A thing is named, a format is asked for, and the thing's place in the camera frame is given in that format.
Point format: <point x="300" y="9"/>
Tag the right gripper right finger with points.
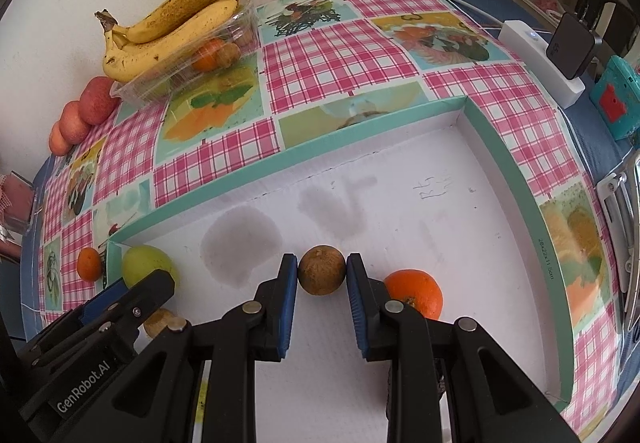
<point x="447" y="381"/>

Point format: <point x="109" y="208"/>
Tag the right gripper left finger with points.
<point x="199" y="380"/>

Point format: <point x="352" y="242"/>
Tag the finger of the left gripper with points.
<point x="73" y="327"/>
<point x="57" y="390"/>

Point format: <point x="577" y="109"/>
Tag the orange tangerine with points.
<point x="89" y="265"/>
<point x="418" y="289"/>

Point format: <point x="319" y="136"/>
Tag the small beige nut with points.
<point x="161" y="319"/>

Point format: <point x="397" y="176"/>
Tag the brown round fruit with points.
<point x="322" y="270"/>

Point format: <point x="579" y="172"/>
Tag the pink flower bouquet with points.
<point x="17" y="199"/>

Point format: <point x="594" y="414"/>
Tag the red apple left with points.
<point x="58" y="145"/>

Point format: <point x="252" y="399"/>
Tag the red apple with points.
<point x="73" y="128"/>
<point x="58" y="145"/>
<point x="96" y="103"/>

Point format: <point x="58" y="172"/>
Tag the red apple middle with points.
<point x="73" y="128"/>

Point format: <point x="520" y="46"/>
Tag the teal white tray box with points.
<point x="430" y="188"/>

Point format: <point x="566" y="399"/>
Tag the red apple right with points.
<point x="96" y="103"/>

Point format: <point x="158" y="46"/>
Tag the white metal clip tool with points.
<point x="618" y="193"/>

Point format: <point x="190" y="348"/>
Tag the clear plastic container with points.
<point x="214" y="38"/>

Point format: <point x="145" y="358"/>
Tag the teal toy box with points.
<point x="617" y="98"/>

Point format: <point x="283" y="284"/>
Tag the pink checkered fruit tablecloth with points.
<point x="306" y="58"/>

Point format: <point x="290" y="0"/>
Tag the yellow banana bunch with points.
<point x="174" y="25"/>

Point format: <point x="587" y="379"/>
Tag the white power strip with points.
<point x="530" y="47"/>

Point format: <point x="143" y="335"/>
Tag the black power adapter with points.
<point x="572" y="47"/>

